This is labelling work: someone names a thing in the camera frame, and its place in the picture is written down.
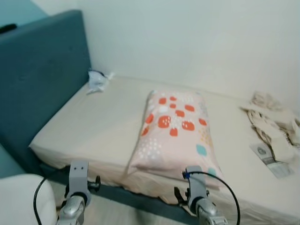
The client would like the crumpled beige clothing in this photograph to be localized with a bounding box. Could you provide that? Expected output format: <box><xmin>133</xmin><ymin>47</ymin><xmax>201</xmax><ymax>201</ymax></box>
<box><xmin>240</xmin><ymin>91</ymin><xmax>300</xmax><ymax>162</ymax></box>

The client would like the mattress with beige sheet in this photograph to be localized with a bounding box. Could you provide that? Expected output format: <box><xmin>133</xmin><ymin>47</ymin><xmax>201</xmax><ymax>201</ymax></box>
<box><xmin>29</xmin><ymin>75</ymin><xmax>300</xmax><ymax>225</ymax></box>

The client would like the pink pillow with red spots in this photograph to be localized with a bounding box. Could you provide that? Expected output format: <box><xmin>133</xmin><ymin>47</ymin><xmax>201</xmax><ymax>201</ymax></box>
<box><xmin>127</xmin><ymin>90</ymin><xmax>223</xmax><ymax>188</ymax></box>

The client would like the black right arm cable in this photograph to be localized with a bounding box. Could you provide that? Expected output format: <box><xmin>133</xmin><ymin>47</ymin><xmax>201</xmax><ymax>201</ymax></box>
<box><xmin>185</xmin><ymin>171</ymin><xmax>240</xmax><ymax>225</ymax></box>

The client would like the dark teal bed frame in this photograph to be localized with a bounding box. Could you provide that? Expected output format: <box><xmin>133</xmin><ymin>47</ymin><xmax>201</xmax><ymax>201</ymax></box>
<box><xmin>40</xmin><ymin>162</ymin><xmax>197</xmax><ymax>225</ymax></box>

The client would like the teal upholstered headboard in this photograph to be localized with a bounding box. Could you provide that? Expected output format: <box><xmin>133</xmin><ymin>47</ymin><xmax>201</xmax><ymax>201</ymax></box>
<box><xmin>0</xmin><ymin>9</ymin><xmax>92</xmax><ymax>174</ymax></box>

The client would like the crumpled clear plastic bag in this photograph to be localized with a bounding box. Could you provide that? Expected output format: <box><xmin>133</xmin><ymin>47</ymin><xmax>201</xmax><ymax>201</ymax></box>
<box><xmin>87</xmin><ymin>69</ymin><xmax>114</xmax><ymax>94</ymax></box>

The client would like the grey white packaged leaflet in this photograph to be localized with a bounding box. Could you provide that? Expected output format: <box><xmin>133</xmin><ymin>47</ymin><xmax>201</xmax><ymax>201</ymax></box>
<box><xmin>250</xmin><ymin>143</ymin><xmax>293</xmax><ymax>179</ymax></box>

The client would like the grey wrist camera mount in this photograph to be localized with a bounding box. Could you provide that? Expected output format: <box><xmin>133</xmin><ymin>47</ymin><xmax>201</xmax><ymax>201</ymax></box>
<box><xmin>68</xmin><ymin>161</ymin><xmax>92</xmax><ymax>204</ymax></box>
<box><xmin>184</xmin><ymin>165</ymin><xmax>209</xmax><ymax>209</ymax></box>

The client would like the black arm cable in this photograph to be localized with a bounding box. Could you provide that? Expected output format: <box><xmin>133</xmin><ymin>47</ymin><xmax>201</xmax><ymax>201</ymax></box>
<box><xmin>185</xmin><ymin>171</ymin><xmax>240</xmax><ymax>225</ymax></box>
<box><xmin>33</xmin><ymin>166</ymin><xmax>71</xmax><ymax>225</ymax></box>

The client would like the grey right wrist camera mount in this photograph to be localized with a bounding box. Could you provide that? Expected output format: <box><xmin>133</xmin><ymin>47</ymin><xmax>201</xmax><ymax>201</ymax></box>
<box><xmin>184</xmin><ymin>165</ymin><xmax>209</xmax><ymax>209</ymax></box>

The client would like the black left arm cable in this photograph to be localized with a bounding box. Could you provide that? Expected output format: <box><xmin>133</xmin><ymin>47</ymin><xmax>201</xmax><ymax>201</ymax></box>
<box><xmin>33</xmin><ymin>166</ymin><xmax>71</xmax><ymax>225</ymax></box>

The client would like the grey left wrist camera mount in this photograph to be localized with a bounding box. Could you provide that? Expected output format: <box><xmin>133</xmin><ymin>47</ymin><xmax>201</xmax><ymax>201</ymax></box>
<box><xmin>68</xmin><ymin>161</ymin><xmax>92</xmax><ymax>204</ymax></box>

